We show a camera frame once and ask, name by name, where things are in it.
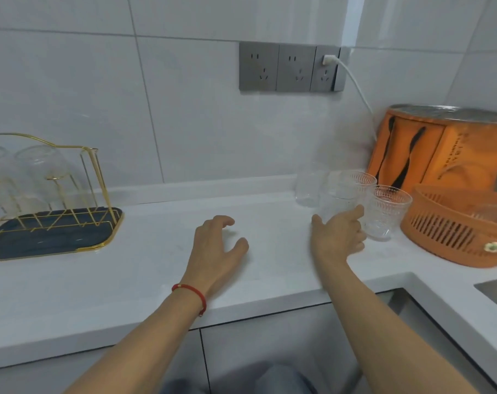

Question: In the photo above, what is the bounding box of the gold wire cup rack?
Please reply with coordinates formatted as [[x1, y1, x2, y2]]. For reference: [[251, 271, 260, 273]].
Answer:
[[0, 133, 120, 239]]

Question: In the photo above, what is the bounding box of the person's blue jeans leg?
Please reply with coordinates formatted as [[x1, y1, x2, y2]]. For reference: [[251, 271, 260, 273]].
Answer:
[[161, 362, 317, 394]]

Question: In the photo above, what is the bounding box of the grey wall socket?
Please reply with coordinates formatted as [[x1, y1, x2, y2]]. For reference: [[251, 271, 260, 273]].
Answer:
[[239, 42, 280, 93], [334, 47, 352, 92], [311, 45, 342, 93], [276, 44, 317, 93]]

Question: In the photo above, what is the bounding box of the person's right hand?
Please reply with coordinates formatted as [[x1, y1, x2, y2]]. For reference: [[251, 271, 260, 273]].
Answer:
[[311, 204, 368, 270]]

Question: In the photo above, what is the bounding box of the person's left forearm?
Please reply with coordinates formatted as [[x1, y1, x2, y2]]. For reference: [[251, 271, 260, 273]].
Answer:
[[64, 282, 216, 394]]

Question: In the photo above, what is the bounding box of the ribbed clear drinking glass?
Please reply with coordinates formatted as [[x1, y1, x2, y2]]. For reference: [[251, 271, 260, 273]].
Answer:
[[363, 185, 413, 242], [340, 170, 378, 201]]

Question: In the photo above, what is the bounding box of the person's right forearm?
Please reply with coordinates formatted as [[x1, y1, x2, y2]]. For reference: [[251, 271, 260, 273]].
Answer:
[[317, 259, 481, 394]]

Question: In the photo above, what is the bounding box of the person's left hand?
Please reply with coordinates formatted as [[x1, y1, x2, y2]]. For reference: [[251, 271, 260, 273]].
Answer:
[[182, 216, 249, 298]]

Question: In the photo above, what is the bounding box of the red string bracelet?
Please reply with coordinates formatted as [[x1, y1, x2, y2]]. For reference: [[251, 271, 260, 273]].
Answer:
[[171, 283, 208, 317]]

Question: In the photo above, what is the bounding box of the orange plastic slotted basket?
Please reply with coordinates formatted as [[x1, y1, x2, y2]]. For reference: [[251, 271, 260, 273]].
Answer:
[[400, 183, 497, 270]]

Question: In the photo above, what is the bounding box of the orange round container metal lid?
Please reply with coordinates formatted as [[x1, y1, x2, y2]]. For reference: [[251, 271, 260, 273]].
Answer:
[[366, 103, 497, 198]]

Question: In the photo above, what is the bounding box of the grey cabinet door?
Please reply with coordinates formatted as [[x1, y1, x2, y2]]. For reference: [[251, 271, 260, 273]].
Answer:
[[199, 288, 398, 394], [0, 327, 211, 394]]

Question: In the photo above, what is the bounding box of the dark blue drip tray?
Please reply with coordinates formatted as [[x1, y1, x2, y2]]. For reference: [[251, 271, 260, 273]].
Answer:
[[0, 207, 125, 263]]

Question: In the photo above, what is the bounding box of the smooth clear drinking glass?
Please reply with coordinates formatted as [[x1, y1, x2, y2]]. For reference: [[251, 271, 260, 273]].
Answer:
[[319, 175, 365, 227], [295, 161, 332, 208]]

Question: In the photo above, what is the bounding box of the white power cable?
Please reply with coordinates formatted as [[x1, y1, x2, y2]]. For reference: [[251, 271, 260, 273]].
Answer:
[[337, 57, 379, 143]]

